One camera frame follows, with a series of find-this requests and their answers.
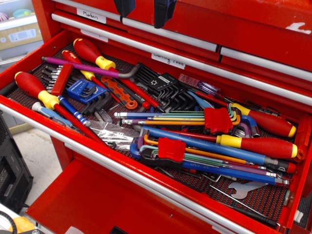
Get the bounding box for clear handle small screwdriver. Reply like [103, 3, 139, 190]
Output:
[197, 81, 234, 103]

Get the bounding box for blue hex key holder set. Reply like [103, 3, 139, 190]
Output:
[66, 79, 112, 115]

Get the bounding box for lower open red drawer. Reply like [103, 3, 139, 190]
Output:
[26, 159, 213, 234]

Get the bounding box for coloured hex key set lower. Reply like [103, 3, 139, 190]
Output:
[130, 129, 276, 184]

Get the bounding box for coloured hex key set upper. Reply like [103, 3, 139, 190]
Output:
[114, 103, 260, 138]

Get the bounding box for white Markers label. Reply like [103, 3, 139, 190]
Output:
[77, 8, 106, 24]

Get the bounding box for red tool chest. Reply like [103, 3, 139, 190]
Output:
[31, 0, 312, 234]

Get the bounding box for purple large hex key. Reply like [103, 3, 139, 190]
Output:
[41, 57, 140, 79]

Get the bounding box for clear plastic bag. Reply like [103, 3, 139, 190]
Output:
[89, 121, 139, 151]

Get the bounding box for open red tool drawer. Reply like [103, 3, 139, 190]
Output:
[0, 29, 312, 234]

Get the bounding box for red yellow screwdriver front left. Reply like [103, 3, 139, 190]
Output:
[15, 72, 104, 144]

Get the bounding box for red yellow screwdriver right back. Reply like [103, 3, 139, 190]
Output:
[231, 103, 296, 137]

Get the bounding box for orange hex key holder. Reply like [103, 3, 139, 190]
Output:
[101, 76, 138, 110]

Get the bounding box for cardboard box with label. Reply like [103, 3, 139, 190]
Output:
[0, 23, 42, 50]

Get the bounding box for white Cutting Tools label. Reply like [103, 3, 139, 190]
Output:
[151, 53, 186, 70]

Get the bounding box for long blue hex key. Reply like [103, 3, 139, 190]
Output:
[143, 126, 296, 173]

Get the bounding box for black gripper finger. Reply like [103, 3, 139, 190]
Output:
[114, 0, 136, 18]
[154, 0, 176, 29]

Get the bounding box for black computer case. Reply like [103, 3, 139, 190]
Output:
[0, 117, 33, 213]

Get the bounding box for blue white precision screwdriver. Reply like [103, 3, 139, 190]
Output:
[32, 102, 74, 129]

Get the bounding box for red yellow screwdriver right front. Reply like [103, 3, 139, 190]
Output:
[169, 130, 298, 159]

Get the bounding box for flat silver wrench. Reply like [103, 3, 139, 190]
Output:
[228, 181, 268, 199]

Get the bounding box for red bit holder with bits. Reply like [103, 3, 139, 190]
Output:
[41, 64, 73, 96]

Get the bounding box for large red yellow screwdriver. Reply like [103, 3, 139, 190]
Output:
[73, 38, 165, 113]

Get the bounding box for slim red yellow screwdriver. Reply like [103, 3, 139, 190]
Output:
[61, 50, 122, 104]

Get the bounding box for coloured hex key set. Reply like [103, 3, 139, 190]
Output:
[114, 103, 260, 138]
[130, 129, 276, 184]

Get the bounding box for black torx key set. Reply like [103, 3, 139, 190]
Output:
[133, 62, 196, 111]

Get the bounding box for long thin black screwdriver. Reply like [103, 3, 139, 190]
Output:
[209, 185, 281, 230]

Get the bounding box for blue metal precision screwdriver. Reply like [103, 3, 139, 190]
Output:
[58, 96, 91, 127]

